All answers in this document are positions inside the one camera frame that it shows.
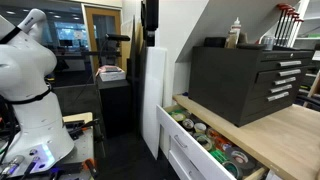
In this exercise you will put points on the black camera tripod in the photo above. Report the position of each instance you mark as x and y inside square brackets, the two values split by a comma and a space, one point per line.
[108, 53]

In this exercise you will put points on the wooden framed glass door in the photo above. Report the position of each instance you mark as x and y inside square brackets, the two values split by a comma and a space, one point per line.
[88, 33]

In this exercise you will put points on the black tape roll white core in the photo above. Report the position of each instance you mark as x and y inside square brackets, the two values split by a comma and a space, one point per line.
[184, 122]

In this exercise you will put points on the orange tape roll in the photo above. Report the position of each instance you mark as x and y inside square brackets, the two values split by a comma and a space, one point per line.
[213, 133]

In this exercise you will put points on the white drawer holding tape rolls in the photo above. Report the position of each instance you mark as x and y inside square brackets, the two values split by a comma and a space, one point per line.
[186, 150]

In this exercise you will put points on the pink and white box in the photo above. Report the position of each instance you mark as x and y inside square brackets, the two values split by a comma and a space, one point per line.
[111, 75]

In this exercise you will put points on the brown bottle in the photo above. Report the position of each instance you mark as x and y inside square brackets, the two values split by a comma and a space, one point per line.
[231, 40]

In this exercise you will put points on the large dark grey tape roll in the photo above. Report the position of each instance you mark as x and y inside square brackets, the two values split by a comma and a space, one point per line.
[248, 163]

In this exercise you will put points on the black mounted device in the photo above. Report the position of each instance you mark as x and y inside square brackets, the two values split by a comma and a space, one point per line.
[151, 20]

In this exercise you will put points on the black table clamp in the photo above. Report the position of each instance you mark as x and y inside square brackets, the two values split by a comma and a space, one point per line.
[80, 128]

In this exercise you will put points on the black pedestal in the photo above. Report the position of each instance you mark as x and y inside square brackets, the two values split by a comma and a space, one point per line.
[115, 106]

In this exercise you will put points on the white cabinet drawer front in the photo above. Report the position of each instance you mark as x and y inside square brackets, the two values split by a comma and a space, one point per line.
[178, 156]
[175, 166]

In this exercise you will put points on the black stereo camera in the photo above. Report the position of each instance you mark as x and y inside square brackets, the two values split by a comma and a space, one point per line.
[117, 37]

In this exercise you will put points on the black flat panel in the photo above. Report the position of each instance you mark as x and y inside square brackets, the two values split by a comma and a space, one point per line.
[133, 86]

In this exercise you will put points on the white shelf unit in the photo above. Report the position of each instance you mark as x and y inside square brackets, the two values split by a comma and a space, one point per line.
[310, 20]

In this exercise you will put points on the red-orange tape roll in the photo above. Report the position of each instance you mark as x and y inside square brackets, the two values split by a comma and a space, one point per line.
[222, 144]

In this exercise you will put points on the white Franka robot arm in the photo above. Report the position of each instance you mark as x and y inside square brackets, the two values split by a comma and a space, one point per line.
[30, 66]

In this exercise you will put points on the black metal tool chest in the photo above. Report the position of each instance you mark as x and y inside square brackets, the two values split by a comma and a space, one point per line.
[220, 83]

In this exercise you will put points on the orange and black clamp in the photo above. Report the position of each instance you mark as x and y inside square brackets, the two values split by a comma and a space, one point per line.
[90, 165]

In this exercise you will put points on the white glue bottle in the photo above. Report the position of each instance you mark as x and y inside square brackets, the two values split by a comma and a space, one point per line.
[236, 29]

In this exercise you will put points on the white flat board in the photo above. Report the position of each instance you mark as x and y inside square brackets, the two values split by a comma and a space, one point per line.
[151, 100]

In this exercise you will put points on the small metal can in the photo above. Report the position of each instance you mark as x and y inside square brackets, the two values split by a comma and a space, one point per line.
[267, 42]

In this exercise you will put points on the green tape roll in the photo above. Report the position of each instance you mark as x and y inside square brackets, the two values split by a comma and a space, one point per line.
[208, 145]

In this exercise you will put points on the small green box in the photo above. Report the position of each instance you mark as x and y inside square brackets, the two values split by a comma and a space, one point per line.
[218, 156]

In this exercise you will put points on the yellow-green tape roll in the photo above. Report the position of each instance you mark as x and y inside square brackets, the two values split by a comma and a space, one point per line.
[176, 114]

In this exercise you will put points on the black pouch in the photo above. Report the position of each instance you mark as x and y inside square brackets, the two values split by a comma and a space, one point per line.
[215, 42]

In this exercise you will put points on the white cabinet with wooden top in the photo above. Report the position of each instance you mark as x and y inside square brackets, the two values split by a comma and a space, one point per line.
[164, 143]

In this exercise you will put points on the tan tape roll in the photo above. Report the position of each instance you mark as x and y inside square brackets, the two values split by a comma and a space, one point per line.
[196, 126]

